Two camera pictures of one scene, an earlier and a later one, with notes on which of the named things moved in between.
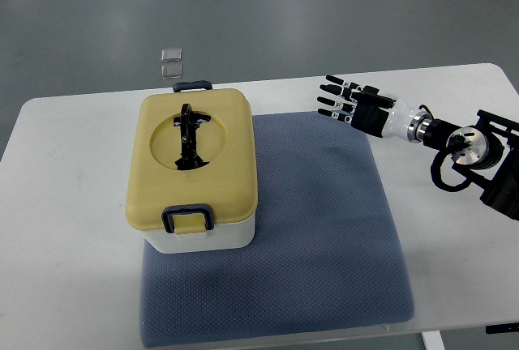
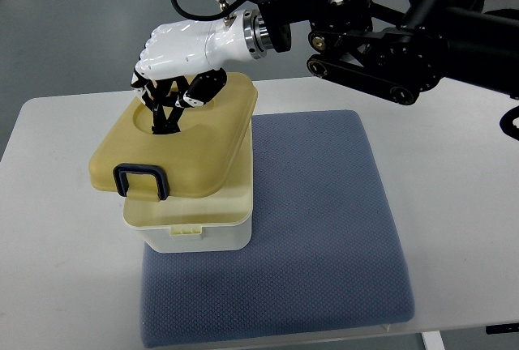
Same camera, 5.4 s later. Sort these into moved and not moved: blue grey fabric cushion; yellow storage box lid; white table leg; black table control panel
Moved: yellow storage box lid
Not moved: blue grey fabric cushion; black table control panel; white table leg
